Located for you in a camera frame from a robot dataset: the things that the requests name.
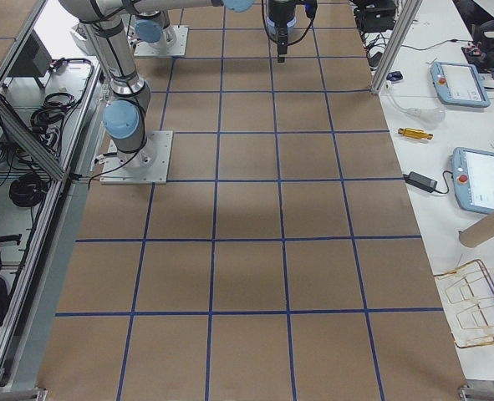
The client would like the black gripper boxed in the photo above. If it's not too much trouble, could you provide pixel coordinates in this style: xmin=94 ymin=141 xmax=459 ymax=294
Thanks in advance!
xmin=267 ymin=0 xmax=295 ymax=63

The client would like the small blue device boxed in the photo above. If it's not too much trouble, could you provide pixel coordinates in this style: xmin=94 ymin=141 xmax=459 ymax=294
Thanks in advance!
xmin=386 ymin=71 xmax=404 ymax=82

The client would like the gold cylindrical tool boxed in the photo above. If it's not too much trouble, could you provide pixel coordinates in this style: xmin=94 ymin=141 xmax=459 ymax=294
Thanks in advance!
xmin=398 ymin=128 xmax=434 ymax=140

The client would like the teach pendant far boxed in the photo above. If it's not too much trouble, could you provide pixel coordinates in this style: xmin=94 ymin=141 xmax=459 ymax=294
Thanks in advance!
xmin=430 ymin=62 xmax=491 ymax=109

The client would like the teach pendant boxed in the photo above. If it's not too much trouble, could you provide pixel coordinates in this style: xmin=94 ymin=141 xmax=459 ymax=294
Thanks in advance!
xmin=430 ymin=62 xmax=491 ymax=109
xmin=451 ymin=147 xmax=494 ymax=214

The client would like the black power adapter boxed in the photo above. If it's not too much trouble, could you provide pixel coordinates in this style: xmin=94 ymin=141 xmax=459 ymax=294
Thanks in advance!
xmin=404 ymin=171 xmax=437 ymax=193

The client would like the teach pendant near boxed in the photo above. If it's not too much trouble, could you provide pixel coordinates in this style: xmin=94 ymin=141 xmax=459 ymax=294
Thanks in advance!
xmin=451 ymin=147 xmax=494 ymax=214

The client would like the cardboard tube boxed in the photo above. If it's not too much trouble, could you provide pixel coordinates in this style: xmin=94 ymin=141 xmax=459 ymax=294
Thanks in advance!
xmin=458 ymin=211 xmax=494 ymax=248

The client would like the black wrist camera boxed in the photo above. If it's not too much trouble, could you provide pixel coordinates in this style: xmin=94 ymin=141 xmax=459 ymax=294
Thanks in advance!
xmin=303 ymin=0 xmax=318 ymax=20

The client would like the aluminium frame post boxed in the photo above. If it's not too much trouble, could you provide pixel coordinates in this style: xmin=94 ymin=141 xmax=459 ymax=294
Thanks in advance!
xmin=370 ymin=0 xmax=422 ymax=94

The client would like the wire rack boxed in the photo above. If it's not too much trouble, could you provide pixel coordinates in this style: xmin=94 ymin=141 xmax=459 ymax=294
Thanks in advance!
xmin=434 ymin=259 xmax=494 ymax=349

